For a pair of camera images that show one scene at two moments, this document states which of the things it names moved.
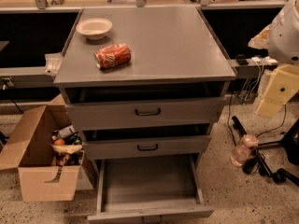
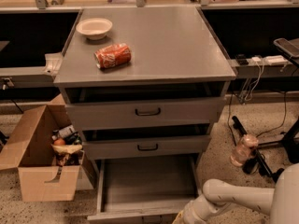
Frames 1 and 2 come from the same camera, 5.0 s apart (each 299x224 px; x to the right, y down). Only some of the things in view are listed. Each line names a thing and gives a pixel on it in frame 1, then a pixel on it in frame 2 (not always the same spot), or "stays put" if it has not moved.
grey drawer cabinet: (144, 84) stays put
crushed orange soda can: (112, 56) stays put
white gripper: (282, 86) -> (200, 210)
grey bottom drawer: (149, 189) stays put
